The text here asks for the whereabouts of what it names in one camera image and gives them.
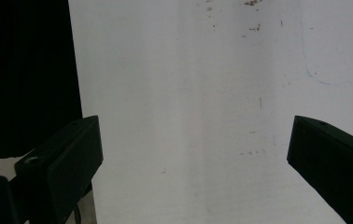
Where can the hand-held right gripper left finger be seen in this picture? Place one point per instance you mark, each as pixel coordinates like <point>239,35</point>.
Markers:
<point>62,168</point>

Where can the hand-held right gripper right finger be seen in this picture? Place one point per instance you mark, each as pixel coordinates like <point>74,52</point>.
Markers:
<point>336,161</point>

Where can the dark curtain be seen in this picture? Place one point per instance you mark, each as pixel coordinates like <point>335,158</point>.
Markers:
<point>25,77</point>

